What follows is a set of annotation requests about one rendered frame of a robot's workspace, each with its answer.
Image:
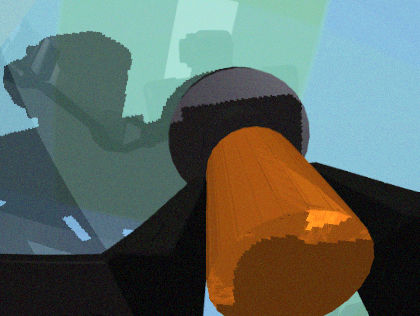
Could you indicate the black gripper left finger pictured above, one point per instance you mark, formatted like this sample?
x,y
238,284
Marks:
x,y
157,270

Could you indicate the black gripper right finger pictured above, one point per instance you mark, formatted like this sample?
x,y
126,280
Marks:
x,y
392,216

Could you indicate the orange knob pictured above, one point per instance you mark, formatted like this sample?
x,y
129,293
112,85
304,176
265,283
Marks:
x,y
279,240

